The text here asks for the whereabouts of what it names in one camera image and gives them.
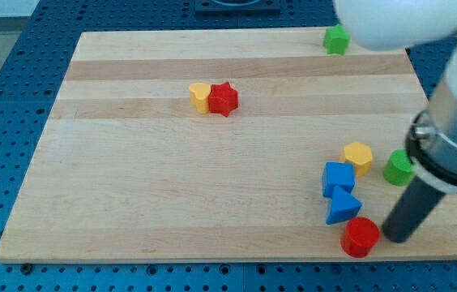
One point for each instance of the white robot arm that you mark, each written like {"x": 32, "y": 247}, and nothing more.
{"x": 386, "y": 25}

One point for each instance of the red star block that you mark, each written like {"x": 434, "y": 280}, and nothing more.
{"x": 223, "y": 99}

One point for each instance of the green star block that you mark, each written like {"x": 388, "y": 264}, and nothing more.
{"x": 336, "y": 40}

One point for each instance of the wooden board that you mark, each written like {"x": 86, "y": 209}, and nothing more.
{"x": 128, "y": 171}

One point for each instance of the yellow heart block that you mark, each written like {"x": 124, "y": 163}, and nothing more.
{"x": 199, "y": 93}

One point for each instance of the blue cube block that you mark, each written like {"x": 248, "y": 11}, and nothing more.
{"x": 337, "y": 174}

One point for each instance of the blue triangle block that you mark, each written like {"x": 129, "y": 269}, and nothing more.
{"x": 343, "y": 206}

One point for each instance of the yellow hexagon block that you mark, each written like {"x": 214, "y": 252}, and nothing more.
{"x": 359, "y": 155}

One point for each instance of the red cylinder block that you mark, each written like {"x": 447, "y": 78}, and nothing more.
{"x": 359, "y": 237}

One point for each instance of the green cylinder block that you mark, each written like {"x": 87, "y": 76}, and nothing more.
{"x": 398, "y": 169}

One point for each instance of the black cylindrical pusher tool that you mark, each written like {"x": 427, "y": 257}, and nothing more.
{"x": 417, "y": 201}

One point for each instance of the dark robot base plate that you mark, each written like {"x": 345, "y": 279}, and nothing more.
{"x": 202, "y": 7}

